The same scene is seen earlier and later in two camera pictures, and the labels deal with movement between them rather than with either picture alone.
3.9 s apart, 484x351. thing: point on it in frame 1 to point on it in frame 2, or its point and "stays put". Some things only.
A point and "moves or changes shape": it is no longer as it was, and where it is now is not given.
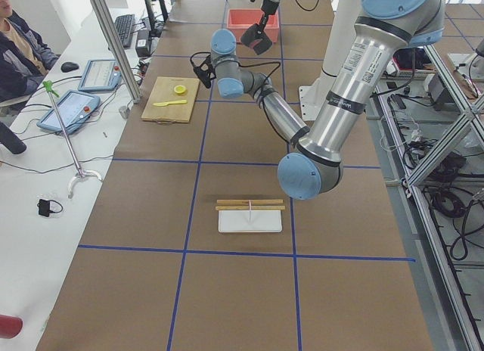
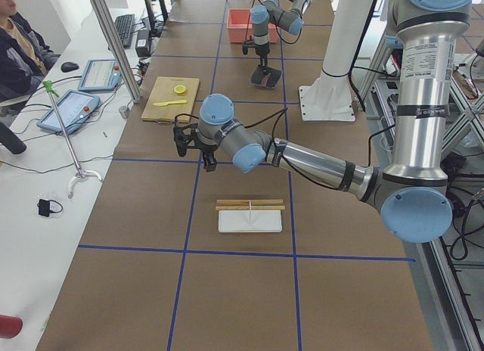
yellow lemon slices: (180, 88) stays put
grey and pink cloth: (254, 37) moves or changes shape
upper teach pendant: (100, 75) stays put
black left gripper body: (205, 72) to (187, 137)
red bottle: (10, 326) stays put
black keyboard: (124, 26) stays put
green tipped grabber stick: (49, 85) stays put
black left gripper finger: (263, 20) to (264, 69)
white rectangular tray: (249, 221) stays put
